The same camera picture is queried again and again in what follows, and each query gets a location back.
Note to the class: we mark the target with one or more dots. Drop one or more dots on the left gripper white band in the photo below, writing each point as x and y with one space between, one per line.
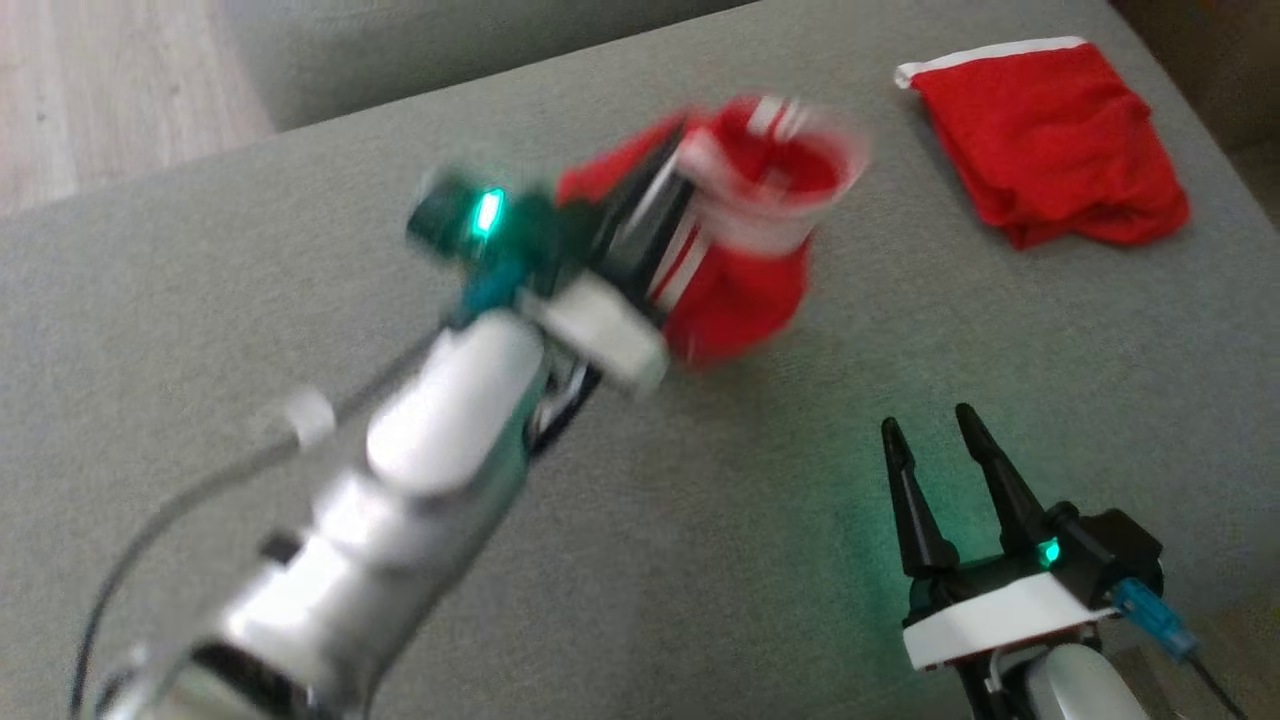
600 330

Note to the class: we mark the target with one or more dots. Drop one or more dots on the grey sofa side cushion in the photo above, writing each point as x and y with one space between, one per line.
450 50

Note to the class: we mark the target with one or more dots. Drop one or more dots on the red garment with white stripes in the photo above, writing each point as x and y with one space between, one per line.
745 290

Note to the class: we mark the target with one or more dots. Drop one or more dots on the red shorts with white band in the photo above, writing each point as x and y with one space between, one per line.
1050 140

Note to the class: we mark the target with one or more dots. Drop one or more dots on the grey sofa seat cushion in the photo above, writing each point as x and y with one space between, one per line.
700 520

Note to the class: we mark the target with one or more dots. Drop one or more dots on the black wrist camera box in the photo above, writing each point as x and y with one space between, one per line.
1110 550
480 220

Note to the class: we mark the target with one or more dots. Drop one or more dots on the left robot arm silver white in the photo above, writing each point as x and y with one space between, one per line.
380 520

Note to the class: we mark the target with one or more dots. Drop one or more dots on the right robot arm silver white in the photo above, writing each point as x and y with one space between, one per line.
1070 690

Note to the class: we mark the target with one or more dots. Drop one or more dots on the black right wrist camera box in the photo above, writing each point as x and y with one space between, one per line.
1110 550

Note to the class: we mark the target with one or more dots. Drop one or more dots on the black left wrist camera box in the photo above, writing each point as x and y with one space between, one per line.
480 220

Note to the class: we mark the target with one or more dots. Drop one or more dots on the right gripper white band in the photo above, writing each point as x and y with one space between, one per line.
1000 615

